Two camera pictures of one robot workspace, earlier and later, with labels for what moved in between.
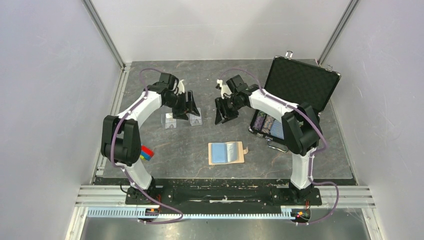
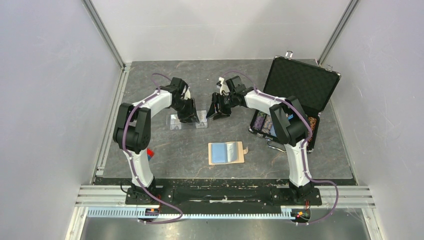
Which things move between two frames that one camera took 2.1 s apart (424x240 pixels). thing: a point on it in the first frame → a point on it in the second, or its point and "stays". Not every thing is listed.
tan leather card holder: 223,153 stays
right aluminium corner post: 330,44 stays
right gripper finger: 219,114 → 213,108
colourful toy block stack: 146,153 stays
